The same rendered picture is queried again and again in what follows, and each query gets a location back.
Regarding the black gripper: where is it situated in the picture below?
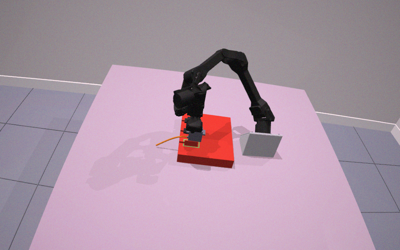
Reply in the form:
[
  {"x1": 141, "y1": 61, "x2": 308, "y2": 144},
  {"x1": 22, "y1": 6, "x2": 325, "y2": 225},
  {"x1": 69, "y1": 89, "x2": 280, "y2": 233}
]
[{"x1": 186, "y1": 102, "x2": 205, "y2": 133}]

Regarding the grey micro servo with orange cable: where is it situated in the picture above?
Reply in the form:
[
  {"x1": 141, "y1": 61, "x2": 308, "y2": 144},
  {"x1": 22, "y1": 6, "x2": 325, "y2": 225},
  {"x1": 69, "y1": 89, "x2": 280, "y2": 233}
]
[{"x1": 156, "y1": 127, "x2": 206, "y2": 146}]

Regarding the red flat platform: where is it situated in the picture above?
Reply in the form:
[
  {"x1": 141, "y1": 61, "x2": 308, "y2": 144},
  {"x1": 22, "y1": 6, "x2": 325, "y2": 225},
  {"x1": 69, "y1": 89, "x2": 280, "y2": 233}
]
[{"x1": 177, "y1": 113, "x2": 234, "y2": 168}]

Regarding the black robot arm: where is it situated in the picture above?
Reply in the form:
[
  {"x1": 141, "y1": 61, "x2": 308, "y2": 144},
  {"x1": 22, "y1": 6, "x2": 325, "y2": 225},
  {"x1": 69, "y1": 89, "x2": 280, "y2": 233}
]
[{"x1": 173, "y1": 48, "x2": 275, "y2": 134}]

